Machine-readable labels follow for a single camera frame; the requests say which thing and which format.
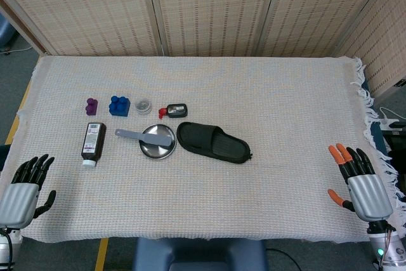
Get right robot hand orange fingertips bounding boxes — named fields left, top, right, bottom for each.
left=327, top=143, right=395, bottom=223

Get left black grey robot hand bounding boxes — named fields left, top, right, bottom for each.
left=0, top=154, right=57, bottom=229

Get black slipper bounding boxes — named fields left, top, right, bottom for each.
left=176, top=121, right=253, bottom=164

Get black box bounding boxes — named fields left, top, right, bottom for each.
left=382, top=128, right=406, bottom=178

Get white power strip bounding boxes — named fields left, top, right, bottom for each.
left=379, top=107, right=406, bottom=131

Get brown bottle with white cap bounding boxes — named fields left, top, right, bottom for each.
left=81, top=122, right=107, bottom=168

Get purple toy block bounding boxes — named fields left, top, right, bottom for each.
left=86, top=97, right=98, bottom=117

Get blue toy block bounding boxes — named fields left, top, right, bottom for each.
left=108, top=95, right=131, bottom=117

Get round steel plate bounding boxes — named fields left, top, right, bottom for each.
left=139, top=124, right=178, bottom=160

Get small clear round jar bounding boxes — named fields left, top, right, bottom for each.
left=134, top=98, right=153, bottom=116

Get blue round object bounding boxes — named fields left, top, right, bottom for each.
left=0, top=13, right=16, bottom=48

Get black bottle with red cap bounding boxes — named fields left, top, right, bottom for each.
left=158, top=103, right=188, bottom=120

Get white woven table cloth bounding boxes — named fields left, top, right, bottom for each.
left=0, top=55, right=406, bottom=244

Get beige woven folding screen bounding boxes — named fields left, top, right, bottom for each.
left=0, top=0, right=406, bottom=98

